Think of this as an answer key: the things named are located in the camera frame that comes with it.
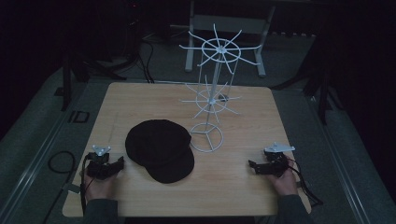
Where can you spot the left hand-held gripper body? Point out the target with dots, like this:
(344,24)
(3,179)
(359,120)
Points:
(97,168)

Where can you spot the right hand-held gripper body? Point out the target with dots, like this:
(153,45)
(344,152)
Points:
(274,165)

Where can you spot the black cap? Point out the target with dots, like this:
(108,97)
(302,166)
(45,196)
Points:
(160,151)

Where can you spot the person's right hand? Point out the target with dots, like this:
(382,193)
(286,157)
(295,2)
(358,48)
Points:
(285,183)

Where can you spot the black tripod stand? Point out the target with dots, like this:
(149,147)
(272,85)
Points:
(66,90)
(323,99)

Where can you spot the white metal table frame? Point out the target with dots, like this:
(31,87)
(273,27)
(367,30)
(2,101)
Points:
(224,23)

